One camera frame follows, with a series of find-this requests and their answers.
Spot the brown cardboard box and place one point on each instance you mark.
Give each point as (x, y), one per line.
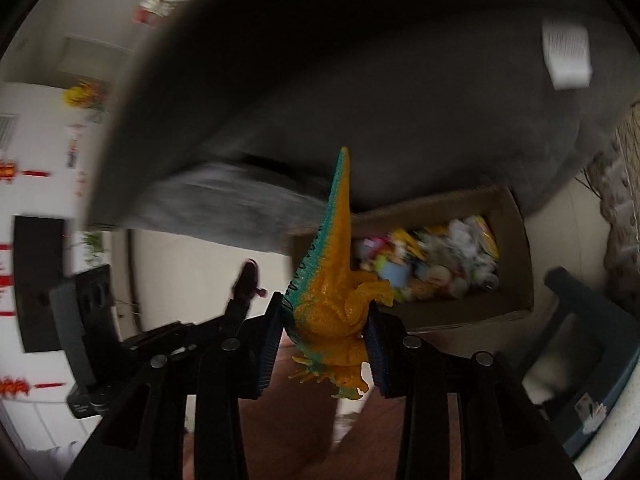
(515, 260)

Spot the yellow flower bouquet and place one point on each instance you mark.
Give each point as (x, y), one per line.
(85, 95)

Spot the woven beige hanging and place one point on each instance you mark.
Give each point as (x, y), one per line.
(622, 210)

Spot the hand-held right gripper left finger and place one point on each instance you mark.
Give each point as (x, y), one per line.
(270, 345)

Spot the dark grey furniture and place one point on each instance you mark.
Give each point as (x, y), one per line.
(350, 85)

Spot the orange teal toy dinosaur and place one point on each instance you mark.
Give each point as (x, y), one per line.
(330, 300)

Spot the green potted plant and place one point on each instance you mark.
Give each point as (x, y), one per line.
(92, 244)

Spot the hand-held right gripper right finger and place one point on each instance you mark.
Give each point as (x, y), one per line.
(378, 360)

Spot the black flat screen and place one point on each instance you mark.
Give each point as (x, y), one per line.
(40, 280)

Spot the pile of colourful toys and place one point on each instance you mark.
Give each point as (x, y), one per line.
(440, 255)

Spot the white paper box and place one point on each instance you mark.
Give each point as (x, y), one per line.
(567, 52)

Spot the dark blue plastic stool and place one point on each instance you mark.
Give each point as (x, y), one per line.
(590, 340)

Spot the red wall decoration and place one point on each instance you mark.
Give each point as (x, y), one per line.
(150, 7)

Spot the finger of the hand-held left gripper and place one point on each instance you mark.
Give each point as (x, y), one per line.
(247, 285)

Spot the red hanging wall ornament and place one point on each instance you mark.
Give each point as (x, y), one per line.
(20, 387)
(15, 172)

